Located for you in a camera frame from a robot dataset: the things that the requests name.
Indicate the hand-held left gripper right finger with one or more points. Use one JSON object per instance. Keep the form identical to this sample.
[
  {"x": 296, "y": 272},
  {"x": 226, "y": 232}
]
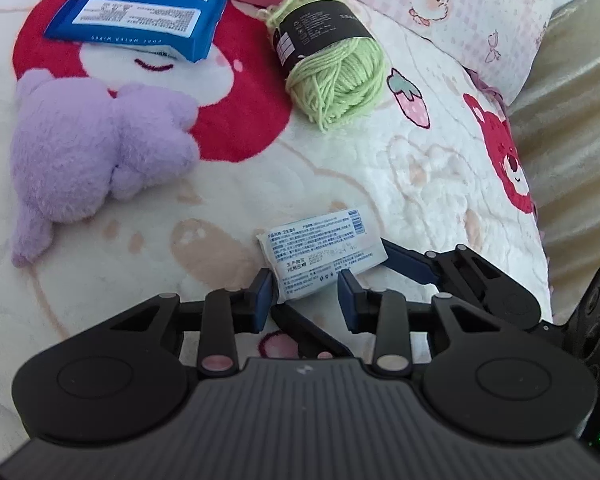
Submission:
[{"x": 349, "y": 302}]

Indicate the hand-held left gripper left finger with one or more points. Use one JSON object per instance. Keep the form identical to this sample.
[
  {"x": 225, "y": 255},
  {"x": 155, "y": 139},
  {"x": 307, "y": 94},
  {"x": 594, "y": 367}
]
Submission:
[{"x": 262, "y": 300}]

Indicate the green yarn ball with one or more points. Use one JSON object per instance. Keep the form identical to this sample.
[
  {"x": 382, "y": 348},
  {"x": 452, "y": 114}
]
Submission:
[{"x": 340, "y": 70}]

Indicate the blue wet wipes packet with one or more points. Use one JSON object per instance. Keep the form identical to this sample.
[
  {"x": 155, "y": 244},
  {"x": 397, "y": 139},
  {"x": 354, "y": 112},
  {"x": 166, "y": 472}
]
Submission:
[{"x": 135, "y": 15}]

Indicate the white tissue packet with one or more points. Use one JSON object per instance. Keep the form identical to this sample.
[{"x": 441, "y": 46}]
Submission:
[{"x": 320, "y": 255}]

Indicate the purple plush toy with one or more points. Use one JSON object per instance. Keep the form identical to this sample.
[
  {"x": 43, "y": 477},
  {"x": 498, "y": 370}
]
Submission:
[{"x": 80, "y": 160}]

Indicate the pink checked pillow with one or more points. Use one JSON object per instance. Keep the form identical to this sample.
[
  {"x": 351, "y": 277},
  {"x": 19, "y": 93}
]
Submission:
[{"x": 470, "y": 20}]

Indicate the beige cloth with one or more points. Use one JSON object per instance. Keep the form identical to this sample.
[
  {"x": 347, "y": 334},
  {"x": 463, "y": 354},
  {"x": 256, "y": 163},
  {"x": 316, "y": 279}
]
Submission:
[{"x": 570, "y": 135}]

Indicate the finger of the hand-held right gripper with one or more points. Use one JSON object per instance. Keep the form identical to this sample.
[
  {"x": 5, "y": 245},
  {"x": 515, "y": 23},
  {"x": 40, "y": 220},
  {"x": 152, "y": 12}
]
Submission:
[
  {"x": 410, "y": 262},
  {"x": 300, "y": 327}
]

